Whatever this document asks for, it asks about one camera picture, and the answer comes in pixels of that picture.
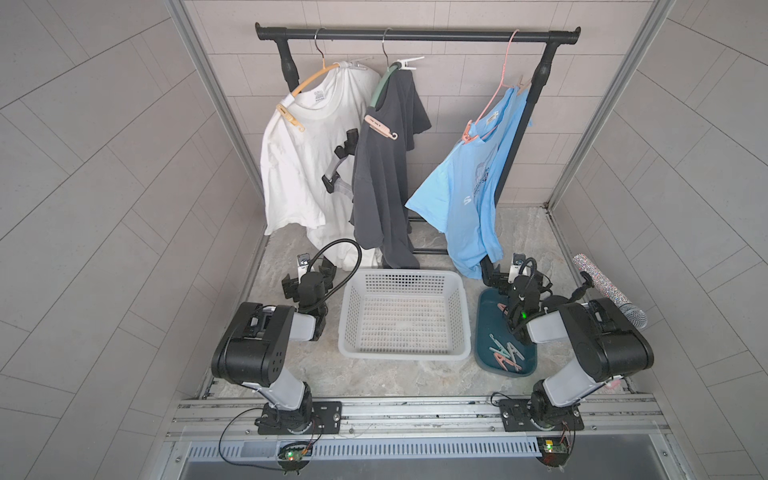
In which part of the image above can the dark grey t-shirt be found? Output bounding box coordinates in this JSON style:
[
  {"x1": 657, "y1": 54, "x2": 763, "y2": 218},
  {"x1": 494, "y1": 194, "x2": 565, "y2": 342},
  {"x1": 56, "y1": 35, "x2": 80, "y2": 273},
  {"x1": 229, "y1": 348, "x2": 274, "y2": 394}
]
[{"x1": 351, "y1": 70, "x2": 431, "y2": 269}]

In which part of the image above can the light blue t-shirt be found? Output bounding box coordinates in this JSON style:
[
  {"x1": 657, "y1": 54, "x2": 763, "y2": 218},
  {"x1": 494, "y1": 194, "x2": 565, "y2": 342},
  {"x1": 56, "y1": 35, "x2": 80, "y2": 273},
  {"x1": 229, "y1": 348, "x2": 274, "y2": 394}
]
[{"x1": 406, "y1": 88, "x2": 528, "y2": 280}]

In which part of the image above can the white t-shirt black print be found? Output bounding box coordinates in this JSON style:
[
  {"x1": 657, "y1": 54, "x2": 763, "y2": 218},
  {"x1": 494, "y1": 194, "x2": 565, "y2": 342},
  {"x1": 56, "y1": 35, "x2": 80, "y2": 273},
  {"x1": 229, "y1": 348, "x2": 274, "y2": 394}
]
[{"x1": 260, "y1": 62, "x2": 380, "y2": 248}]

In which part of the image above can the pink wire hanger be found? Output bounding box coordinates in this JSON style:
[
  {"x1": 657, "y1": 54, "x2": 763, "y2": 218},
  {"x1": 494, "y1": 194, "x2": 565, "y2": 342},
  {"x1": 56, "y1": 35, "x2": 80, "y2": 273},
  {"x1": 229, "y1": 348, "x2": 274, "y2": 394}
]
[{"x1": 473, "y1": 29, "x2": 520, "y2": 124}]

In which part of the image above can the light pink clothespin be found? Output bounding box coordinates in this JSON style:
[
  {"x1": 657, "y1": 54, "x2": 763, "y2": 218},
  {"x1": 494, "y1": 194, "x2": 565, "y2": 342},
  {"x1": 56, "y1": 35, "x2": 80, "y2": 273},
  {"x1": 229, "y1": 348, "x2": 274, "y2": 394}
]
[{"x1": 364, "y1": 115, "x2": 398, "y2": 140}]

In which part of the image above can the yellow clothespin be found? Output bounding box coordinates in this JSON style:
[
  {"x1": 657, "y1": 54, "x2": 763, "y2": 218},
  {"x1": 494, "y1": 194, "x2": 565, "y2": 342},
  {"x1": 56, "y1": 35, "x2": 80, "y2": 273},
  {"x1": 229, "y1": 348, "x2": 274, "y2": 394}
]
[{"x1": 276, "y1": 104, "x2": 305, "y2": 132}]

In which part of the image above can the beige clothespin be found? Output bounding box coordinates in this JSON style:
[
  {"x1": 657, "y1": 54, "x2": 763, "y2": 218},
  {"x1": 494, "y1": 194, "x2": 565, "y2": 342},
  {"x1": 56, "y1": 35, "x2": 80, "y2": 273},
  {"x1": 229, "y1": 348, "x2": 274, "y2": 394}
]
[{"x1": 517, "y1": 76, "x2": 532, "y2": 95}]

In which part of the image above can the orange plastic hanger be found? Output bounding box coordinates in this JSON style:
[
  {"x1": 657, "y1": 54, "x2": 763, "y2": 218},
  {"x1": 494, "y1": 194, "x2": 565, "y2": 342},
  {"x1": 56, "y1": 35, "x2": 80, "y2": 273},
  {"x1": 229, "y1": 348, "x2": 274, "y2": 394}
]
[{"x1": 291, "y1": 27, "x2": 340, "y2": 98}]

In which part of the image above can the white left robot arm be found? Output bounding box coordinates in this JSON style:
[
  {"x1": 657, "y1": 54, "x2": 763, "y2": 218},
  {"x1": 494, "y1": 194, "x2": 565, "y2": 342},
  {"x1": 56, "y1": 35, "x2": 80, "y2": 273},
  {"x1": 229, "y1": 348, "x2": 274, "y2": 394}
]
[{"x1": 210, "y1": 238, "x2": 363, "y2": 435}]

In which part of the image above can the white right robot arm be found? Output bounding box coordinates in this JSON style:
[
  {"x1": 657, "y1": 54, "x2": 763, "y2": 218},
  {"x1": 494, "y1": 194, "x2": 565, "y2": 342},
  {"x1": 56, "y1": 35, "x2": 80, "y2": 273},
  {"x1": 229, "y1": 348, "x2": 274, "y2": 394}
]
[{"x1": 474, "y1": 254, "x2": 654, "y2": 432}]

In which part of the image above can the teal clothespin tray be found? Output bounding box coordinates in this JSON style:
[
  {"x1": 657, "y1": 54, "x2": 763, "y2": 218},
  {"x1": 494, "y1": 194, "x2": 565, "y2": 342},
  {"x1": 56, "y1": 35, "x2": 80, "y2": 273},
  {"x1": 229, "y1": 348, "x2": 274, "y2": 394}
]
[{"x1": 473, "y1": 289, "x2": 537, "y2": 377}]

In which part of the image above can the glitter microphone on stand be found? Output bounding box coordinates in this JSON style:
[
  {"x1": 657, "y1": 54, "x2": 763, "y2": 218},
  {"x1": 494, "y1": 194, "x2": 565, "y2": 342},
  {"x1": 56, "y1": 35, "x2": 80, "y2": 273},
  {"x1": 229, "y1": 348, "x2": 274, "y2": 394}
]
[{"x1": 571, "y1": 254, "x2": 648, "y2": 330}]

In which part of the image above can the white laundry basket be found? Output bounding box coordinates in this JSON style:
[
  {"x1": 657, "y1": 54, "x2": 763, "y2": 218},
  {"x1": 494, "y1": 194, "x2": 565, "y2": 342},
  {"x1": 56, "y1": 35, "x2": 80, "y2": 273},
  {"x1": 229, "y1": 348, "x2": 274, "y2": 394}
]
[{"x1": 338, "y1": 269, "x2": 471, "y2": 361}]

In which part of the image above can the black clothes rack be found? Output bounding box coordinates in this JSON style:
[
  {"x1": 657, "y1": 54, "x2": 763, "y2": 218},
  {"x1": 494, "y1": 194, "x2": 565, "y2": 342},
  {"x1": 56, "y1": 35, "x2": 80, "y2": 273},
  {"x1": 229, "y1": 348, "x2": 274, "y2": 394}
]
[{"x1": 254, "y1": 22, "x2": 582, "y2": 283}]

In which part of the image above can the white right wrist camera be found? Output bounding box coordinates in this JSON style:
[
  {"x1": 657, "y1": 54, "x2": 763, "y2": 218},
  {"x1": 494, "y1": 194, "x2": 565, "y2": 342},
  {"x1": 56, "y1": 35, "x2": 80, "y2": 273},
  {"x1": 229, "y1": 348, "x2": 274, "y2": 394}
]
[{"x1": 508, "y1": 253, "x2": 527, "y2": 283}]

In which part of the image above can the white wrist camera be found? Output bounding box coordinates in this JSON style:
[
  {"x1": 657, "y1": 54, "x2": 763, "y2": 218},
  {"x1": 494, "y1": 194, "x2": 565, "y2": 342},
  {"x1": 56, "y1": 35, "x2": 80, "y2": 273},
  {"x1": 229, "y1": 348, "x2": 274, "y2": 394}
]
[
  {"x1": 296, "y1": 253, "x2": 311, "y2": 278},
  {"x1": 508, "y1": 253, "x2": 527, "y2": 283}
]

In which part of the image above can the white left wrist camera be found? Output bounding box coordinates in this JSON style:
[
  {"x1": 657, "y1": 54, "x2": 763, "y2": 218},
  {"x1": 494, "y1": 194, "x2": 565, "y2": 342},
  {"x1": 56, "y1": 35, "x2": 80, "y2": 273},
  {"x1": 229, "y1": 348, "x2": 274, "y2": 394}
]
[{"x1": 296, "y1": 253, "x2": 311, "y2": 278}]

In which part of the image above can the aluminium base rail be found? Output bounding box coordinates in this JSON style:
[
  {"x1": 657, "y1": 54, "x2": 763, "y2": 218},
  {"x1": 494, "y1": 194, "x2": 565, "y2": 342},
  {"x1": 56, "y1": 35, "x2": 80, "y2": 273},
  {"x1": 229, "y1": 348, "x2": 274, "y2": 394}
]
[{"x1": 161, "y1": 394, "x2": 670, "y2": 467}]

